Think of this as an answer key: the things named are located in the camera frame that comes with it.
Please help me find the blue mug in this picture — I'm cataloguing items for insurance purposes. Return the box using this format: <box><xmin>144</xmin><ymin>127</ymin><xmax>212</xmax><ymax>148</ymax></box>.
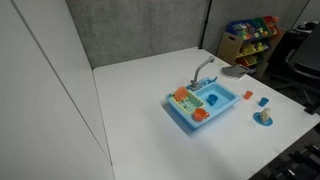
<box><xmin>207</xmin><ymin>94</ymin><xmax>218</xmax><ymax>106</ymax></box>

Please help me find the orange plate in rack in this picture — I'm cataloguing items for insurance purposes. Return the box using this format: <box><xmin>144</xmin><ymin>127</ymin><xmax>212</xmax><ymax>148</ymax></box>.
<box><xmin>174</xmin><ymin>86</ymin><xmax>188</xmax><ymax>102</ymax></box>

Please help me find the yellow green dish rack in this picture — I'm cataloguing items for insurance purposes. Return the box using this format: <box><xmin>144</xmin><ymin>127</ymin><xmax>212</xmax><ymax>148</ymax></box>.
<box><xmin>169</xmin><ymin>91</ymin><xmax>205</xmax><ymax>114</ymax></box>

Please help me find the blue toy sink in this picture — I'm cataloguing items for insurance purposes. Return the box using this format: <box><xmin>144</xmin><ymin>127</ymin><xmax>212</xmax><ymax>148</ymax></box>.
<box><xmin>166</xmin><ymin>77</ymin><xmax>241</xmax><ymax>130</ymax></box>

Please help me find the orange mug on sink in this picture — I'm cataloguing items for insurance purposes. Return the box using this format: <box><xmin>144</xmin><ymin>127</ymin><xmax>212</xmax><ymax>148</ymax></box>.
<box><xmin>193</xmin><ymin>108</ymin><xmax>209</xmax><ymax>122</ymax></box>

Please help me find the small orange cup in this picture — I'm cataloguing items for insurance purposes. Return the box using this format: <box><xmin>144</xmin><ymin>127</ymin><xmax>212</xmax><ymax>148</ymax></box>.
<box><xmin>243</xmin><ymin>91</ymin><xmax>253</xmax><ymax>100</ymax></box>

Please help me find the small blue cup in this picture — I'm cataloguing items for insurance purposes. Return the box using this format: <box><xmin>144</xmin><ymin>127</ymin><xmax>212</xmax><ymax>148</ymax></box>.
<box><xmin>258</xmin><ymin>97</ymin><xmax>269</xmax><ymax>107</ymax></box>

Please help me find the grey toy faucet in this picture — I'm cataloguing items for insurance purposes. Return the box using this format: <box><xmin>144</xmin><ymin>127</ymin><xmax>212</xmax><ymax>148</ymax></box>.
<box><xmin>190</xmin><ymin>56</ymin><xmax>215</xmax><ymax>91</ymax></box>

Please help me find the black tripod pole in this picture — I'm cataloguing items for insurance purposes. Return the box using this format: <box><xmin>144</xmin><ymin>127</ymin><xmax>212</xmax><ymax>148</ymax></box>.
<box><xmin>198</xmin><ymin>0</ymin><xmax>213</xmax><ymax>49</ymax></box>

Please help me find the grey metal mounting plate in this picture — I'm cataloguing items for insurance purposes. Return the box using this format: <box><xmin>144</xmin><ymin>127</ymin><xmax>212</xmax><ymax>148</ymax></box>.
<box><xmin>221</xmin><ymin>65</ymin><xmax>254</xmax><ymax>80</ymax></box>

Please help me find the toy storage shelf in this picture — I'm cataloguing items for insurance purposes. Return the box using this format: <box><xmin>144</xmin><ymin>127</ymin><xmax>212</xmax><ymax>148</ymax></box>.
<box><xmin>217</xmin><ymin>16</ymin><xmax>285</xmax><ymax>78</ymax></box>

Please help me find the blue plate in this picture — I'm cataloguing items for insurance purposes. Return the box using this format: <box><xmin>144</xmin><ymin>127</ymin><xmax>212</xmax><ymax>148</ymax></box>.
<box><xmin>253</xmin><ymin>112</ymin><xmax>273</xmax><ymax>126</ymax></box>

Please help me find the cream toy food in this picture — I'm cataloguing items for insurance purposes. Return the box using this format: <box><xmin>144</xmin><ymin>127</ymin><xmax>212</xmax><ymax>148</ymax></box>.
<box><xmin>259</xmin><ymin>108</ymin><xmax>271</xmax><ymax>123</ymax></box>

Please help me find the black office chair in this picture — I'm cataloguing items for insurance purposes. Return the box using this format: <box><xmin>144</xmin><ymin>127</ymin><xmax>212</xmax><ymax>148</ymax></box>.
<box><xmin>272</xmin><ymin>25</ymin><xmax>320</xmax><ymax>115</ymax></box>

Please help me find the black equipment rail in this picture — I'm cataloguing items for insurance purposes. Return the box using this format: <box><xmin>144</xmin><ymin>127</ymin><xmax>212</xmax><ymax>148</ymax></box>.
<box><xmin>249</xmin><ymin>126</ymin><xmax>320</xmax><ymax>180</ymax></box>

